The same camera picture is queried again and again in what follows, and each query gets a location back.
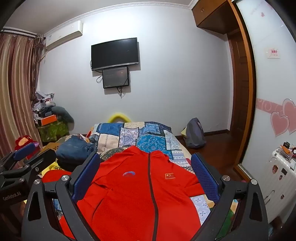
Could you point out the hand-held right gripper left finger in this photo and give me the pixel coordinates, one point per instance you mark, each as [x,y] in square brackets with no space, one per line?
[86,176]

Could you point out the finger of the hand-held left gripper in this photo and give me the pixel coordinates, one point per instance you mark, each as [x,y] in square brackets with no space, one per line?
[23,151]
[44,158]

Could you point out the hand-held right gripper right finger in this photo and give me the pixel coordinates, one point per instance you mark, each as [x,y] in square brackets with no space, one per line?
[203,176]

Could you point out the red zip jacket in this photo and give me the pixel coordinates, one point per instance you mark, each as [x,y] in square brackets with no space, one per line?
[129,197]

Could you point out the red plush toy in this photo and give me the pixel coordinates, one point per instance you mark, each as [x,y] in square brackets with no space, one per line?
[22,141]

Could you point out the yellow printed cloth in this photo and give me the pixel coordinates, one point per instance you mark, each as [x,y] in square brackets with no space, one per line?
[52,169]

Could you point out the blue jeans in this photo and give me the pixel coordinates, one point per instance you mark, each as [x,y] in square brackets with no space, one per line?
[74,146]

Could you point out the orange box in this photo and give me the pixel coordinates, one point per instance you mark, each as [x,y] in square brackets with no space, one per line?
[47,119]

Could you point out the grey backpack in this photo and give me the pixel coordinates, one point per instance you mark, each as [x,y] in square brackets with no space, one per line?
[195,134]

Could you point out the yellow paper bag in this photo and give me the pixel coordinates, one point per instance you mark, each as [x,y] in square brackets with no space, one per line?
[184,133]

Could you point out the dark grey garment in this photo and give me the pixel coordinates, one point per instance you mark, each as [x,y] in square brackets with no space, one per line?
[64,114]

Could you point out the pile of papers and clutter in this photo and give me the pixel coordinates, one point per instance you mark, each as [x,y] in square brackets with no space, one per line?
[42,104]

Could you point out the brown striped curtain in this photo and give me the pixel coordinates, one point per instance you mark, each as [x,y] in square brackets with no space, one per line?
[16,92]

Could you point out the blue patchwork quilt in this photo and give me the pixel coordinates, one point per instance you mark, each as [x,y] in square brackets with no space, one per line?
[148,136]

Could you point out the white hard suitcase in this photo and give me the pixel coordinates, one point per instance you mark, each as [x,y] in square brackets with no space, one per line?
[281,183]

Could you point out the wooden room door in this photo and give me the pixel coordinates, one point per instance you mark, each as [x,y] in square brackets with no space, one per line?
[239,88]

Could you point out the pink heart sticker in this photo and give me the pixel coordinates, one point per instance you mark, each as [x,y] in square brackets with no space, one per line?
[281,120]

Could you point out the white sliding wardrobe door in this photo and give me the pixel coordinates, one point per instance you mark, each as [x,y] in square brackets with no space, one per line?
[270,76]

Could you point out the white air conditioner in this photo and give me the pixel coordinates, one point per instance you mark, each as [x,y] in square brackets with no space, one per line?
[63,34]

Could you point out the white paper note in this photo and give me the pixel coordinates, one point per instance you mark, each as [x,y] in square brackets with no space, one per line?
[273,52]

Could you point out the wooden overhead cabinet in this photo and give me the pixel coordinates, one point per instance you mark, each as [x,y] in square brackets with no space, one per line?
[212,16]

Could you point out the small black wall monitor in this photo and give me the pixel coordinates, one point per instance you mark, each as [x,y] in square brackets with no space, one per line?
[115,77]

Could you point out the black wall television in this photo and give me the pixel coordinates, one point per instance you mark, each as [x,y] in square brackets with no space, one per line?
[115,53]

